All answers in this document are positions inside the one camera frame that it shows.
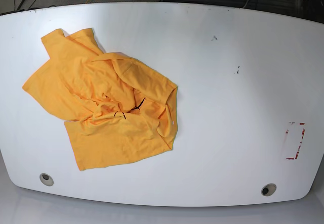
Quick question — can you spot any yellow t-shirt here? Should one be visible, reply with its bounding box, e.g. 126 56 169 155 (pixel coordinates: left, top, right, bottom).
23 28 178 171

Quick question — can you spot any red tape rectangle marking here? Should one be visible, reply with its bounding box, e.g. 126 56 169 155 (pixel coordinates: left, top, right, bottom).
282 122 306 160

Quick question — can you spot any right table grommet hole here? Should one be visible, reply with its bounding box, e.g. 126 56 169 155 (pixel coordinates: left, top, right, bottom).
261 183 276 197

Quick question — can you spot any table grommet hole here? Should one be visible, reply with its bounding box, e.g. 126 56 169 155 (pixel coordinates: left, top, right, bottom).
39 173 54 187
261 183 276 197

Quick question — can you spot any left table grommet hole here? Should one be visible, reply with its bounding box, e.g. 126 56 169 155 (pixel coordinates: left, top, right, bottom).
39 173 54 187

